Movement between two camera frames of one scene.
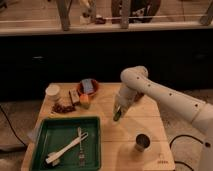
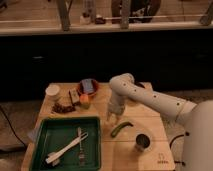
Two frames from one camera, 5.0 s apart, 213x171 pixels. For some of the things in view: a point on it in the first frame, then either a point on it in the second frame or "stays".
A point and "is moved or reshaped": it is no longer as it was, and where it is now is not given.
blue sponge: [87, 85] stays
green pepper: [117, 115] is moved or reshaped
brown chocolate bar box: [74, 96] stays
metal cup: [142, 142] stays
